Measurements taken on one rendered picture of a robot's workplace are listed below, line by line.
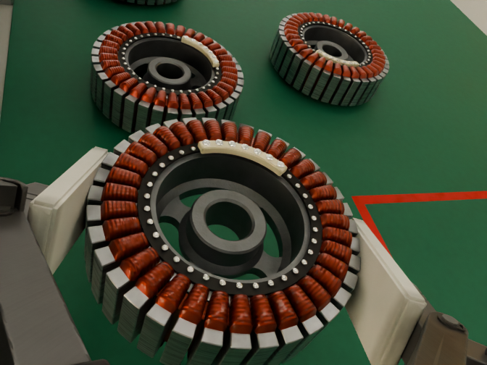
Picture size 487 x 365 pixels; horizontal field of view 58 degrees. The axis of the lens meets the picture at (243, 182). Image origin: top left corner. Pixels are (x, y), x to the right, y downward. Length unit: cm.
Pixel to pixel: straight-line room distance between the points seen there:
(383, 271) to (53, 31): 33
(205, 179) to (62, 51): 22
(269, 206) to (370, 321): 7
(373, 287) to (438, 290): 16
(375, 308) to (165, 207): 10
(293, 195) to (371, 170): 19
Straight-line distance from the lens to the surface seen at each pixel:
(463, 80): 59
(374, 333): 17
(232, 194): 19
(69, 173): 16
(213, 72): 34
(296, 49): 41
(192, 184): 20
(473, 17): 81
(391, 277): 16
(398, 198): 37
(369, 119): 43
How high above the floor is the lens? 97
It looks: 46 degrees down
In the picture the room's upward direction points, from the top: 23 degrees clockwise
